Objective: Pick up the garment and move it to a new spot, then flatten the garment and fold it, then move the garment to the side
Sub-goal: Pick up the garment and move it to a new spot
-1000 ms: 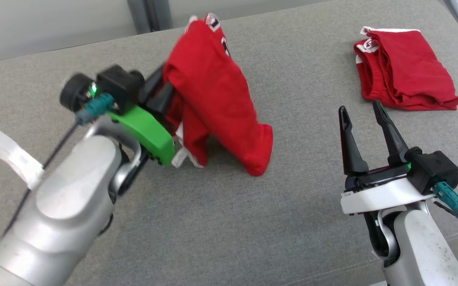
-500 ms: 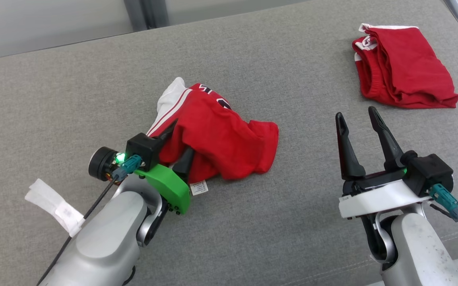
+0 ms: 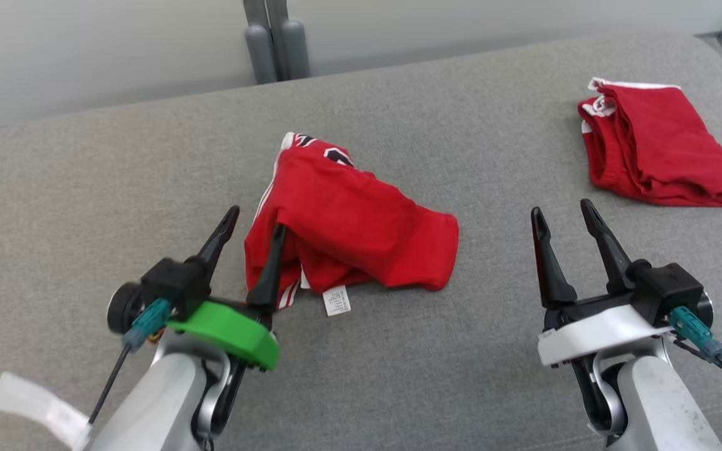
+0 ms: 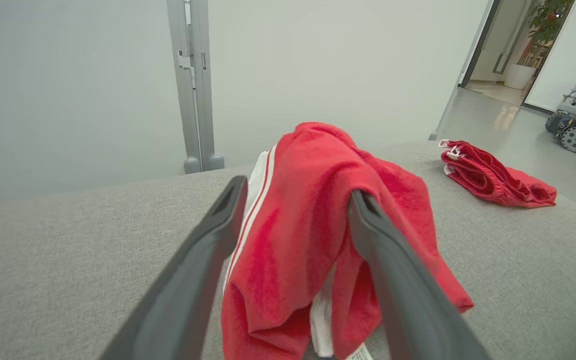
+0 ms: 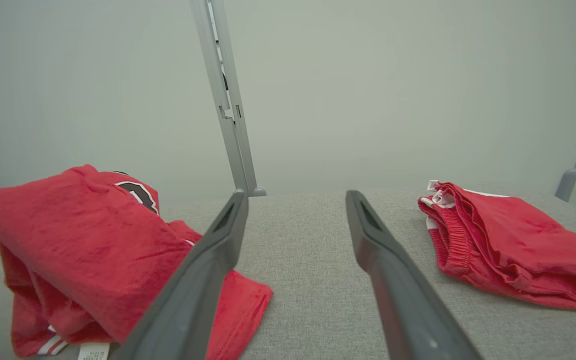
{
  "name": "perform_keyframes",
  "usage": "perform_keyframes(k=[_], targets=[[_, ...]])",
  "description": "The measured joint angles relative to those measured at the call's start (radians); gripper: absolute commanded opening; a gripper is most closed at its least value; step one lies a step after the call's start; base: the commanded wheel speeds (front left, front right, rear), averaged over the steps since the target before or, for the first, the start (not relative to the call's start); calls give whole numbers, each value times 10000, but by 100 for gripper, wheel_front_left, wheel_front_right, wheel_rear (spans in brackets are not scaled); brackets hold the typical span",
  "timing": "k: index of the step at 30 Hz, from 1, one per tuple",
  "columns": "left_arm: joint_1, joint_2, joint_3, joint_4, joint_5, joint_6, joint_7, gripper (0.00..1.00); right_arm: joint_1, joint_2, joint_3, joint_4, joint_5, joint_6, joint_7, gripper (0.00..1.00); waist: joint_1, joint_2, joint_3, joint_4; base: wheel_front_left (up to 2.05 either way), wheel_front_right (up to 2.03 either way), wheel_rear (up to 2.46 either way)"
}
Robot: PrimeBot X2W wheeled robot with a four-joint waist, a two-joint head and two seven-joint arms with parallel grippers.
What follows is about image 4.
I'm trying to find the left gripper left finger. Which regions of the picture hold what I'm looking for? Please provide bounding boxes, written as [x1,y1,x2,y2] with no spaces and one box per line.
[99,175,249,360]

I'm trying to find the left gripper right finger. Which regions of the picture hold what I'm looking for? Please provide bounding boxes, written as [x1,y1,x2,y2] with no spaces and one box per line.
[348,190,491,360]

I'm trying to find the red shorts with white trim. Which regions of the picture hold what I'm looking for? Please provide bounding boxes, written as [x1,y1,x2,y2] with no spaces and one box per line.
[438,139,558,209]

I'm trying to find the potted plant in white pot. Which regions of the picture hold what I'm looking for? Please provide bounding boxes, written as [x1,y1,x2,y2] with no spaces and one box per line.
[504,0,575,91]

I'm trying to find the grey partition post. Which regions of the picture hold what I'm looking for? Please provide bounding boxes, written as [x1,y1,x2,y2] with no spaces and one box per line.
[166,0,202,175]
[189,0,226,172]

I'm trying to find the glass door with handle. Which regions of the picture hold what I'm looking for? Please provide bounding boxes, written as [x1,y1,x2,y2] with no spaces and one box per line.
[460,0,539,91]

